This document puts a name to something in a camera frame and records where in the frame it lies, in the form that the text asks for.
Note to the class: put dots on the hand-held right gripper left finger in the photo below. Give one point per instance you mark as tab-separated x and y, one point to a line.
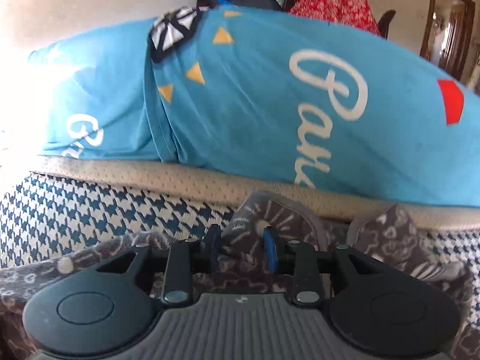
214	249

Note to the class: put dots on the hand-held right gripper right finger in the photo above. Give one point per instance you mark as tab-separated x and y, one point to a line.
270	249

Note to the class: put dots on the grey doodle-print fleece jacket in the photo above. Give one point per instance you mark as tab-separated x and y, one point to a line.
393	232

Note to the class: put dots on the houndstooth bed mat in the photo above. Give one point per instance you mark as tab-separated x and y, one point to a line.
93	202

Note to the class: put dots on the long blue printed pillow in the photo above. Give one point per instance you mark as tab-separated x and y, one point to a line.
262	120

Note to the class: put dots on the dark wooden chair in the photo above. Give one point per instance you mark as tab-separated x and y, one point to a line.
386	20

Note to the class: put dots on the brown wooden door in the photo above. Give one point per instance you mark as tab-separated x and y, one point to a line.
453	26

